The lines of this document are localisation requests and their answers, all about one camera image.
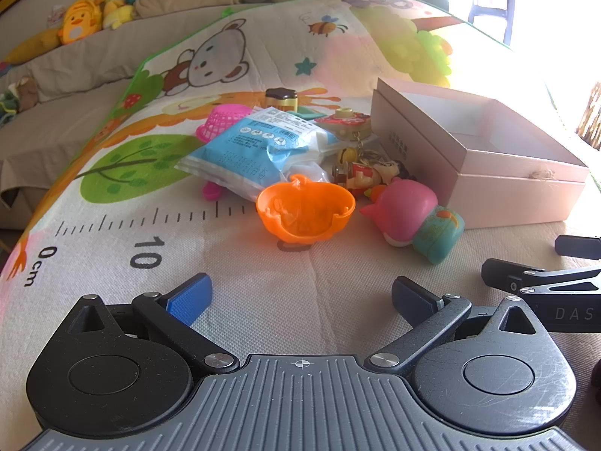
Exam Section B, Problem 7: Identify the pink cardboard box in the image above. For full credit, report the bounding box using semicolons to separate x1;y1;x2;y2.
370;76;590;230

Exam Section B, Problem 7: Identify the pink plastic basket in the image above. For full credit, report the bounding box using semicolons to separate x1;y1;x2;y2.
196;104;252;142

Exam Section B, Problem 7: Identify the small jar with brown lid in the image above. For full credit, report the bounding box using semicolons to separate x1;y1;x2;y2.
264;87;300;112

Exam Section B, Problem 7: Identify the pink pig toy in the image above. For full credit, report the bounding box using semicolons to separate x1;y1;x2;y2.
360;177;439;248

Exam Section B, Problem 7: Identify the small yellow plush toy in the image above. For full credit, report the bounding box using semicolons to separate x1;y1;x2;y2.
91;0;133;30

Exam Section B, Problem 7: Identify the orange pumpkin bowl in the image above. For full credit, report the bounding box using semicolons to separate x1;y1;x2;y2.
256;174;356;245

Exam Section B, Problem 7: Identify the dark chair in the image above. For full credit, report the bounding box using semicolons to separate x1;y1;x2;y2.
465;0;518;44

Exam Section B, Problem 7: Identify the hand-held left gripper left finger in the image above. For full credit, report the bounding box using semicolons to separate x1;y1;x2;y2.
70;272;239;373

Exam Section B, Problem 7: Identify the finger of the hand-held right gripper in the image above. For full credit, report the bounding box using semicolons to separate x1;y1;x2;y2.
555;235;601;260
481;258;601;294

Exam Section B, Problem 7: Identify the teal capsule toy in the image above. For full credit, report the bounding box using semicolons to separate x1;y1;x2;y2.
412;205;465;265

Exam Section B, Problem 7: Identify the blue and white packet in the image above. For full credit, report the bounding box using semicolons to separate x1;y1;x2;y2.
175;106;339;200

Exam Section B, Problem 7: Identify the yellow duck plush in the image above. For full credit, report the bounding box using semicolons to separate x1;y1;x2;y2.
57;0;104;47

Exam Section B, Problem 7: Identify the black haired doll keychain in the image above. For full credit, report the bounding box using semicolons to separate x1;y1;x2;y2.
378;157;415;184

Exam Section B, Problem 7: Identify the beige sofa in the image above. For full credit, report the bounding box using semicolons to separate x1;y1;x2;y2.
0;0;245;231

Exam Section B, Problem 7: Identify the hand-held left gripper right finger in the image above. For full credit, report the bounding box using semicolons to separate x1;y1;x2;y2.
368;276;541;377

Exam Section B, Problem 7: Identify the clear plastic bag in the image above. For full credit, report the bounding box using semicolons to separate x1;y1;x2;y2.
285;160;332;185

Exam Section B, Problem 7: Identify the small gold bell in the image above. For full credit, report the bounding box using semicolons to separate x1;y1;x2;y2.
334;147;360;170

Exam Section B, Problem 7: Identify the printed cartoon play mat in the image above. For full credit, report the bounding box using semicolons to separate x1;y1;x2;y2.
0;0;601;451

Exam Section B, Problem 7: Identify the brown plush toy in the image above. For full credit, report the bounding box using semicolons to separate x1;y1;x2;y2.
7;76;39;114

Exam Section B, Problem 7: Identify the long yellow plush pillow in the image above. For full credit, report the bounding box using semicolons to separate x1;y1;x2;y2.
2;26;63;64

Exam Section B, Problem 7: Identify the green knitted item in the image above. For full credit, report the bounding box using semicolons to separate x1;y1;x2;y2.
0;88;20;126

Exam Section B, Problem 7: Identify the red white figure keychain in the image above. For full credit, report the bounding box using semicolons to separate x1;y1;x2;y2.
333;160;382;194

